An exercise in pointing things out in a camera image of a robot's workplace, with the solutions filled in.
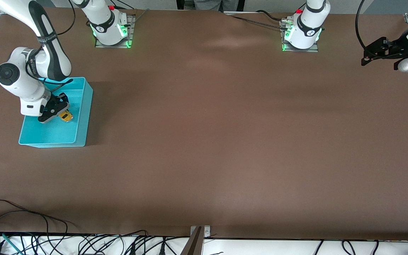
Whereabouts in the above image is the thin grey cable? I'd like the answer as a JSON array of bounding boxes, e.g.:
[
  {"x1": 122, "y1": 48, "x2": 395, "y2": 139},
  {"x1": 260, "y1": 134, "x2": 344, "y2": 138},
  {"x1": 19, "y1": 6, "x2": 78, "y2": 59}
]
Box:
[{"x1": 225, "y1": 14, "x2": 283, "y2": 30}]

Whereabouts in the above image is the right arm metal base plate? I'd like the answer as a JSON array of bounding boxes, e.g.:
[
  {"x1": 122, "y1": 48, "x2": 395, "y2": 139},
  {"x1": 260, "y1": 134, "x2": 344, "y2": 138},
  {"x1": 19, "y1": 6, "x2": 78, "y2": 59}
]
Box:
[{"x1": 95, "y1": 14, "x2": 135, "y2": 48}]

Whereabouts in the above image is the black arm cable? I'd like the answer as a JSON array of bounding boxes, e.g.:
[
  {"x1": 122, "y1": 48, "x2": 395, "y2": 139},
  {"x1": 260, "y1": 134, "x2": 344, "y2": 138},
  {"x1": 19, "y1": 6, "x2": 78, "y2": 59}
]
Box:
[
  {"x1": 56, "y1": 0, "x2": 76, "y2": 36},
  {"x1": 354, "y1": 0, "x2": 392, "y2": 61}
]

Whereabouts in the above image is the brown table mat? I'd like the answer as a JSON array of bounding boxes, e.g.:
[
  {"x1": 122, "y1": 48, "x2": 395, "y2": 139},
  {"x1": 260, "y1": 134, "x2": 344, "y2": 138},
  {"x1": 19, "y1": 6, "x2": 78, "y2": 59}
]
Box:
[{"x1": 0, "y1": 6, "x2": 408, "y2": 241}]

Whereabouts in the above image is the grey metal bracket plate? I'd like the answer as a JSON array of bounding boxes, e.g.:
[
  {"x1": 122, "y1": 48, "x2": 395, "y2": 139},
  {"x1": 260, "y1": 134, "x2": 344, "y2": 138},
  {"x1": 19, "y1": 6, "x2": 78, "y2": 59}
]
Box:
[{"x1": 190, "y1": 226, "x2": 211, "y2": 238}]

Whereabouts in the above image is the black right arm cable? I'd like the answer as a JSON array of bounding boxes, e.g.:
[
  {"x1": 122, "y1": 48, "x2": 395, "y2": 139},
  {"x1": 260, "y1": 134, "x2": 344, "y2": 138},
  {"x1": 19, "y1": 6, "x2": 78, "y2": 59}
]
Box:
[{"x1": 56, "y1": 0, "x2": 76, "y2": 36}]

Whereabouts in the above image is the teal plastic bin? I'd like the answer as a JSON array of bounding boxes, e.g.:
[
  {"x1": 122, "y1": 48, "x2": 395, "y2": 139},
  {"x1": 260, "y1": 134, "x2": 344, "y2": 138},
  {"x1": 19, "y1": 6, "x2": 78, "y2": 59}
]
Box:
[{"x1": 18, "y1": 77, "x2": 94, "y2": 148}]

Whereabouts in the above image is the long black looped cable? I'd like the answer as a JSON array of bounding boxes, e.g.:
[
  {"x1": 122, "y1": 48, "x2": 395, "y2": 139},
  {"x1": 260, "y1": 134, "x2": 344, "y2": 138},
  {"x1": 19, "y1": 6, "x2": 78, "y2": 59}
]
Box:
[{"x1": 0, "y1": 199, "x2": 69, "y2": 255}]

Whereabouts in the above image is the white lower ledge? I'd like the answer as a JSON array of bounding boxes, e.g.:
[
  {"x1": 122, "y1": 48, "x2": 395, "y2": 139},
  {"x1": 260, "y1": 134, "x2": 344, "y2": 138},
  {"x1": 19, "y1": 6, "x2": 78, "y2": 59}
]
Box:
[{"x1": 0, "y1": 234, "x2": 408, "y2": 255}]

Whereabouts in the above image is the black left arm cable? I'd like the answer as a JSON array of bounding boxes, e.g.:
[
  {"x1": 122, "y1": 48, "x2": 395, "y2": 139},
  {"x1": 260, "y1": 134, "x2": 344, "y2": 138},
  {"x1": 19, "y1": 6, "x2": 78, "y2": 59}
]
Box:
[{"x1": 354, "y1": 0, "x2": 392, "y2": 61}]

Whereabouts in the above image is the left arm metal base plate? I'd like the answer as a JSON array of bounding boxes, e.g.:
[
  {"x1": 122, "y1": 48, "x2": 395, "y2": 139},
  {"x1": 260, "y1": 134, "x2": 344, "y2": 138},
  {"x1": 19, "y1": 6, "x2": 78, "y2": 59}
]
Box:
[{"x1": 280, "y1": 19, "x2": 319, "y2": 53}]

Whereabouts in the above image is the grey metal stand post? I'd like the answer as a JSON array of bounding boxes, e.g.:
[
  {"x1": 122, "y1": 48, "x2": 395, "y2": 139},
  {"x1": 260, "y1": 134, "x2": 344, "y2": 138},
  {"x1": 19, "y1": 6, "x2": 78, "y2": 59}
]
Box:
[{"x1": 180, "y1": 227, "x2": 204, "y2": 255}]

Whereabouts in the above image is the black curved cable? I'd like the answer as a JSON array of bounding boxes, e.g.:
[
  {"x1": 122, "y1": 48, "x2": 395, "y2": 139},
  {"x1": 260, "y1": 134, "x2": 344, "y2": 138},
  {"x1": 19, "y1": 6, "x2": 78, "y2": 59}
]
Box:
[{"x1": 78, "y1": 230, "x2": 148, "y2": 255}]

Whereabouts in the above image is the black base cable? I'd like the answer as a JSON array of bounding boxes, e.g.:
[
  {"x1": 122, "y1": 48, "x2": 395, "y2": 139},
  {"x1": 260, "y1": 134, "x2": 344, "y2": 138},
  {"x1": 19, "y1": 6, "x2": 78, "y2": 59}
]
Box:
[{"x1": 255, "y1": 10, "x2": 286, "y2": 22}]

